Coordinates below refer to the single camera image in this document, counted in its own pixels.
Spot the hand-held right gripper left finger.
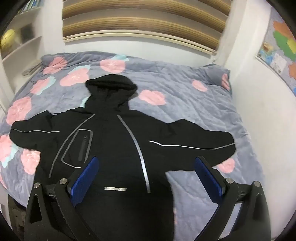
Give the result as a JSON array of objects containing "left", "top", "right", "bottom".
[{"left": 23, "top": 156, "right": 102, "bottom": 241}]

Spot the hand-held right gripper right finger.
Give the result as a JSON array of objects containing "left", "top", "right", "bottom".
[{"left": 194, "top": 156, "right": 271, "bottom": 241}]

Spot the black hooded jacket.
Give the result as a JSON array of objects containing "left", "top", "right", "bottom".
[{"left": 9, "top": 74, "right": 235, "bottom": 241}]

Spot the grey floral blanket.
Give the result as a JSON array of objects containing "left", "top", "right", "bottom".
[{"left": 0, "top": 51, "right": 265, "bottom": 234}]

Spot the bundle of grey sticks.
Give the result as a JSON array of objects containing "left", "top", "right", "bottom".
[{"left": 22, "top": 64, "right": 42, "bottom": 76}]

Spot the white bookshelf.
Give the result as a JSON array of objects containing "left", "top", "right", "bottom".
[{"left": 0, "top": 0, "right": 45, "bottom": 78}]

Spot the small framed chalkboard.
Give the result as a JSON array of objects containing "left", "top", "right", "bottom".
[{"left": 20, "top": 24, "right": 35, "bottom": 44}]

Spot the yellow ball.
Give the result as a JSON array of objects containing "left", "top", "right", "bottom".
[{"left": 0, "top": 29, "right": 19, "bottom": 52}]

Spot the striped window blind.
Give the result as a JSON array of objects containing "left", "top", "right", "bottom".
[{"left": 62, "top": 0, "right": 233, "bottom": 56}]

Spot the row of books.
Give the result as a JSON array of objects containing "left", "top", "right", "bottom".
[{"left": 17, "top": 0, "right": 44, "bottom": 15}]

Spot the colourful wall map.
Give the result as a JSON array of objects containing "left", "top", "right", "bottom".
[{"left": 255, "top": 7, "right": 296, "bottom": 93}]

